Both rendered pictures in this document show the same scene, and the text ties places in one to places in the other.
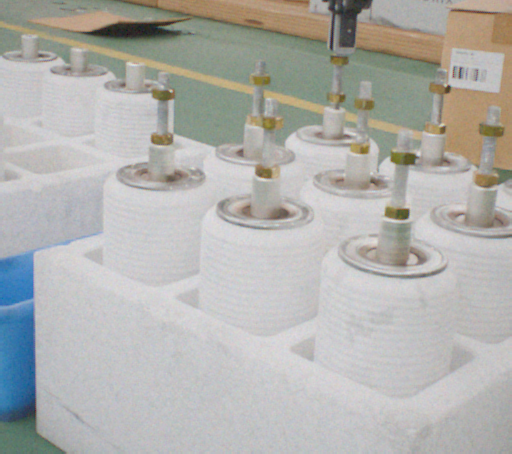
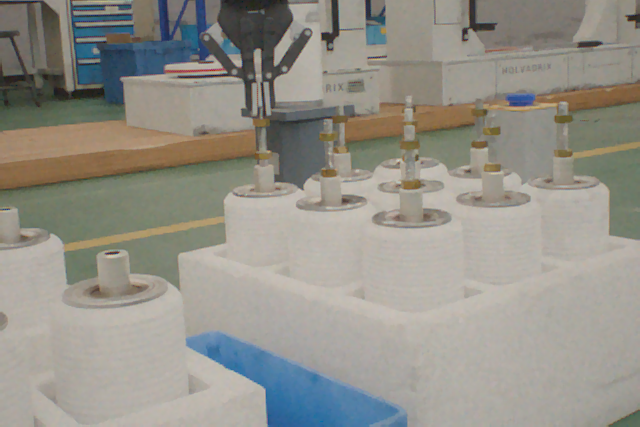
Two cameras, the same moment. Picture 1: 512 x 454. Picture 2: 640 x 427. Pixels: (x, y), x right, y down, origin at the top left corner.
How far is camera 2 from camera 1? 117 cm
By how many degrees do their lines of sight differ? 78
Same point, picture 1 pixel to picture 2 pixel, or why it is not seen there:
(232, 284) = (537, 245)
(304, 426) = (622, 288)
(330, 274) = (586, 197)
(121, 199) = (453, 234)
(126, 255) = (458, 282)
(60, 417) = not seen: outside the picture
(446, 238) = (509, 180)
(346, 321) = (600, 219)
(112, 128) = (46, 290)
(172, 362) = (546, 320)
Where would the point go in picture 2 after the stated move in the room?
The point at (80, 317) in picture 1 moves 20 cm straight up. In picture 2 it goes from (469, 352) to (464, 131)
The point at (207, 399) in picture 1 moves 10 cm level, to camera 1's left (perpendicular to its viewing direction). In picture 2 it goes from (570, 325) to (582, 362)
